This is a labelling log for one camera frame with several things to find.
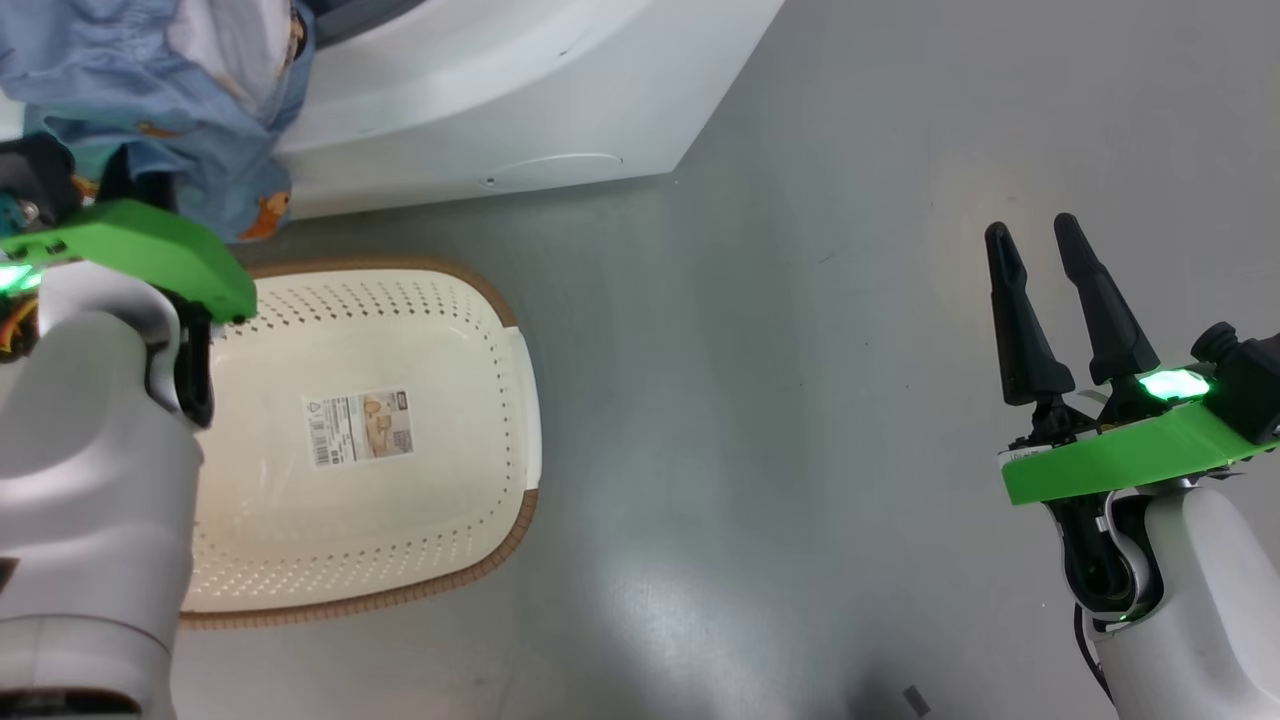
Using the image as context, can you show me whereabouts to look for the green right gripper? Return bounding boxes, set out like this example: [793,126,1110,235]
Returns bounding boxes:
[984,212,1280,507]

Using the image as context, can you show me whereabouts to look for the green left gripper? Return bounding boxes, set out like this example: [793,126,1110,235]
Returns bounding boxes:
[0,143,259,324]

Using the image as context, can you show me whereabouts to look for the blue bear print garment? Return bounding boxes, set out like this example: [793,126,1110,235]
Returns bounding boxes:
[0,0,316,244]

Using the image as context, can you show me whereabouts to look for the basket product label sticker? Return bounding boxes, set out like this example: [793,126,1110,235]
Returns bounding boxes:
[303,388,414,469]

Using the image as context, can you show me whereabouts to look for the white front-load washing machine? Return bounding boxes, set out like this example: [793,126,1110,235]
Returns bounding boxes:
[0,0,786,221]

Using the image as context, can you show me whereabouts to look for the white perforated laundry basket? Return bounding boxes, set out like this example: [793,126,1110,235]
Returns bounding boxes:
[180,257,543,631]

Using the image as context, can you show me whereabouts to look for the round white filter cover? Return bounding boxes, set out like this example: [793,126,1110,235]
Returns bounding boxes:
[480,152,623,191]

